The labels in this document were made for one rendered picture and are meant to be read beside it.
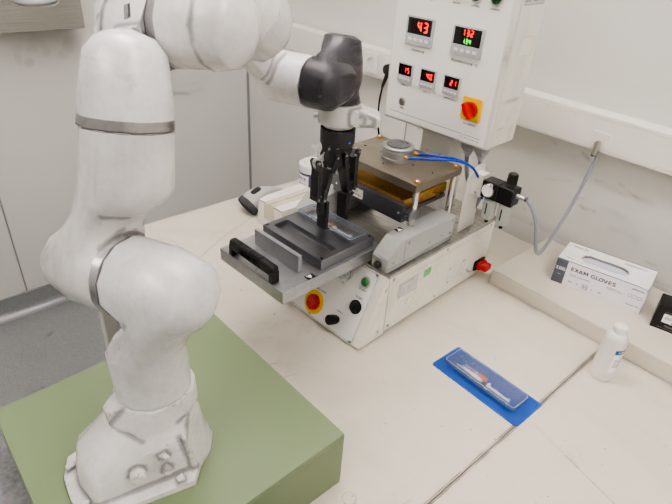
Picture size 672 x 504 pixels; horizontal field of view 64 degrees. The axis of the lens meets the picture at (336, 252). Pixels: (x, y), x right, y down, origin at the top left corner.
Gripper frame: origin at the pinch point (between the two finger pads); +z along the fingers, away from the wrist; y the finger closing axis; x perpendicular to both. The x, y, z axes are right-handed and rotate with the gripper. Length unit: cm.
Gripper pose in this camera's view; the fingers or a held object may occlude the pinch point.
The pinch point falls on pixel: (332, 211)
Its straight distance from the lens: 125.4
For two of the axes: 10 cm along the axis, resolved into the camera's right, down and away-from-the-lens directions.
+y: -7.2, 3.2, -6.1
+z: -0.6, 8.5, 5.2
